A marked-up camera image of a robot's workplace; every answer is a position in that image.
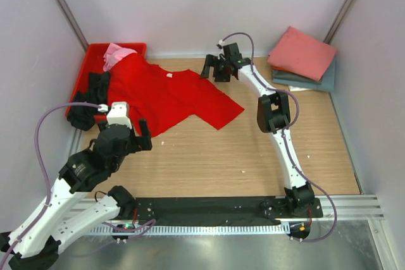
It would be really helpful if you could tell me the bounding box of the pink t-shirt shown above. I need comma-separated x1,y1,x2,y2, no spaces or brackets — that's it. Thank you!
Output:
103,43,137,72

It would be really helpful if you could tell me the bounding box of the folded white cloth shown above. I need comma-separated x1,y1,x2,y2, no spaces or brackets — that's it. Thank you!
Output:
288,85,310,92

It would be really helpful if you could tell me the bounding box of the folded salmon t-shirt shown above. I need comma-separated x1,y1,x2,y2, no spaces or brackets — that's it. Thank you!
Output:
268,27,337,81

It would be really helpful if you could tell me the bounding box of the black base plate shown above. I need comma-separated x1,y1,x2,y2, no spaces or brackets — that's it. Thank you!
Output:
135,196,323,227

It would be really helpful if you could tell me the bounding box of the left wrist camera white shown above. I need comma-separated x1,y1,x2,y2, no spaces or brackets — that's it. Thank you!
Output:
97,102,132,129

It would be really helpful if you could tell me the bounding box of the aluminium frame rail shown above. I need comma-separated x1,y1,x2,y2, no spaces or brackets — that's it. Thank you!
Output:
40,189,382,228

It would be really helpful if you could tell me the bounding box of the black t-shirt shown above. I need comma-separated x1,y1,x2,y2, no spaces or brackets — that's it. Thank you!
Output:
67,72,110,131

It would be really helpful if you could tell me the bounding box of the folded grey-blue t-shirt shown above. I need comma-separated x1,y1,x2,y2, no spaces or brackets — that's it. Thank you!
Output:
273,58,337,92

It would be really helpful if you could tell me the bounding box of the red plastic bin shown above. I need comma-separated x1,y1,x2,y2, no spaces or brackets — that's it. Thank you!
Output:
65,42,147,124

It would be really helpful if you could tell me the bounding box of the red t-shirt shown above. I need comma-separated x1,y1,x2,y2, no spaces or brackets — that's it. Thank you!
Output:
107,54,244,137

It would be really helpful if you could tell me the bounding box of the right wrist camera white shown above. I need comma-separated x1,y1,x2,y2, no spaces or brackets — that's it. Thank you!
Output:
216,40,225,49

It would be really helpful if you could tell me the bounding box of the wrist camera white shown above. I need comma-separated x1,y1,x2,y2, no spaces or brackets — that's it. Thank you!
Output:
216,40,225,49
97,102,132,129

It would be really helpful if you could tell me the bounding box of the folded dark grey t-shirt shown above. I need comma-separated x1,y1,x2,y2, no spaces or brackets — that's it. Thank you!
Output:
272,67,321,84

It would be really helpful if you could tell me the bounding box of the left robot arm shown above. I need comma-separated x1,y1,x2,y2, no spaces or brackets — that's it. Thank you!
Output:
1,119,152,269

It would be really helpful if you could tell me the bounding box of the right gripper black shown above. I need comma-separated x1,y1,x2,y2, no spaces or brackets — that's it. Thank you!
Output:
198,55,229,83

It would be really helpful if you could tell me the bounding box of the white slotted cable duct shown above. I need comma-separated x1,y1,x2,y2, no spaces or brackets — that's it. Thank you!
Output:
85,223,290,236

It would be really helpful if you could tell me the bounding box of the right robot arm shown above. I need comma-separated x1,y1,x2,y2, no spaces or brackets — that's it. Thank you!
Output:
201,40,315,217

